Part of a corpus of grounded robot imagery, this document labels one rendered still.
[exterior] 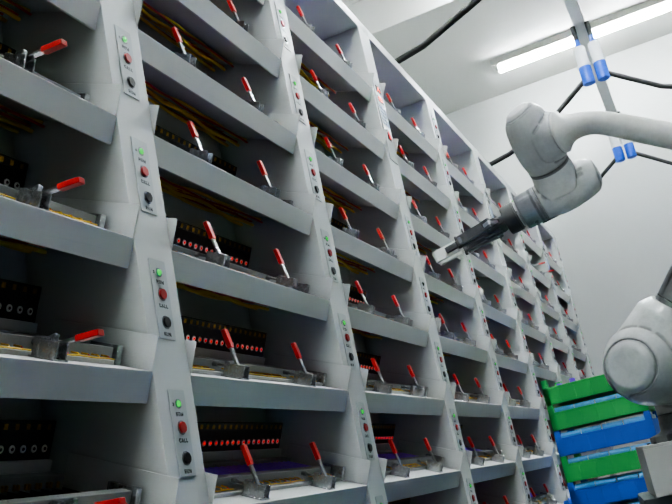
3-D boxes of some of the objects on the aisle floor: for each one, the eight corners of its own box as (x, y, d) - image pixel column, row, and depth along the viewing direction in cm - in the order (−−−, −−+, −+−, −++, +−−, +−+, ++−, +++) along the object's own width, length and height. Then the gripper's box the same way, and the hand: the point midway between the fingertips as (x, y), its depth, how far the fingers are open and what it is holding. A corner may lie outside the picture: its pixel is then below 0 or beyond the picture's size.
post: (546, 558, 305) (430, 99, 354) (541, 562, 297) (423, 91, 345) (491, 568, 312) (385, 116, 361) (484, 571, 303) (377, 108, 352)
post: (499, 592, 242) (366, 28, 291) (490, 598, 234) (355, 16, 282) (431, 603, 249) (312, 50, 298) (420, 609, 241) (300, 39, 289)
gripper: (519, 220, 210) (433, 267, 216) (533, 233, 224) (451, 277, 231) (505, 193, 212) (420, 240, 219) (519, 208, 227) (439, 252, 233)
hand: (448, 253), depth 224 cm, fingers open, 3 cm apart
